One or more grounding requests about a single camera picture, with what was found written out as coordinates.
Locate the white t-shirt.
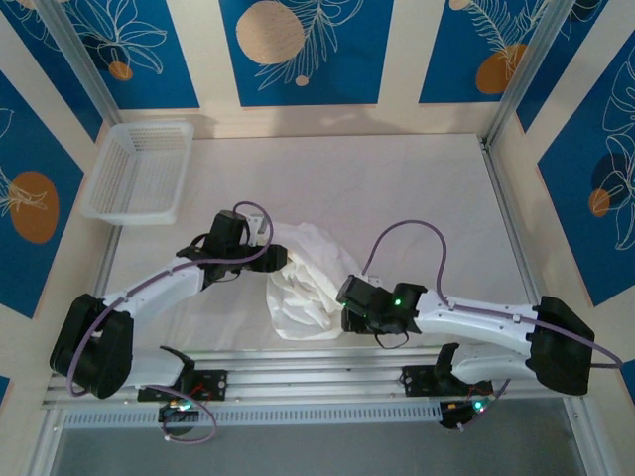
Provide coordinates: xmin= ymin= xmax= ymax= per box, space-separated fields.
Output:
xmin=265 ymin=221 xmax=359 ymax=342

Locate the white plastic mesh basket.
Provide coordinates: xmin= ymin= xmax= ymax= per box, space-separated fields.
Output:
xmin=80 ymin=120 xmax=194 ymax=227

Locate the black right controller board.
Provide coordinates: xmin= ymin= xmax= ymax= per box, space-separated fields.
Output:
xmin=439 ymin=400 xmax=492 ymax=430

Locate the black controller board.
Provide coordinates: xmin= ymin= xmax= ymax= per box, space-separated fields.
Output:
xmin=439 ymin=400 xmax=492 ymax=430
xmin=158 ymin=402 xmax=199 ymax=425

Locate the black left controller board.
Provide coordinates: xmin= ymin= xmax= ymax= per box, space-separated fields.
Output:
xmin=158 ymin=402 xmax=199 ymax=425

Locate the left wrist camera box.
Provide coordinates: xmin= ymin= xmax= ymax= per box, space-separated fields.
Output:
xmin=245 ymin=212 xmax=267 ymax=248

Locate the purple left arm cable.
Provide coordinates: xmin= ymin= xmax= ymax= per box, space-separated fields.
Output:
xmin=67 ymin=200 xmax=273 ymax=443

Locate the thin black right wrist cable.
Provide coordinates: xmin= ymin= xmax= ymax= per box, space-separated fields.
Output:
xmin=373 ymin=329 xmax=411 ymax=351

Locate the aluminium mounting rail frame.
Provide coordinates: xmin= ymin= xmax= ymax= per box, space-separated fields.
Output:
xmin=42 ymin=349 xmax=589 ymax=411

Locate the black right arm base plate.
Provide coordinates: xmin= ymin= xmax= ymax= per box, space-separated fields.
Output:
xmin=400 ymin=364 xmax=495 ymax=398

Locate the grey slotted cable duct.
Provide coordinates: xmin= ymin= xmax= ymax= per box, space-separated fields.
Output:
xmin=62 ymin=404 xmax=443 ymax=430

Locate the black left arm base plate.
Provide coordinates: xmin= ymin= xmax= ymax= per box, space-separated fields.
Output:
xmin=137 ymin=369 xmax=228 ymax=403

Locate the aluminium corner post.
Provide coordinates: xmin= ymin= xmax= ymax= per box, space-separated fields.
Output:
xmin=483 ymin=0 xmax=570 ymax=148
xmin=37 ymin=0 xmax=123 ymax=128

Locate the aluminium frame leg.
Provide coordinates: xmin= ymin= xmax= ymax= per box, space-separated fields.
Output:
xmin=22 ymin=409 xmax=68 ymax=476
xmin=563 ymin=396 xmax=604 ymax=476

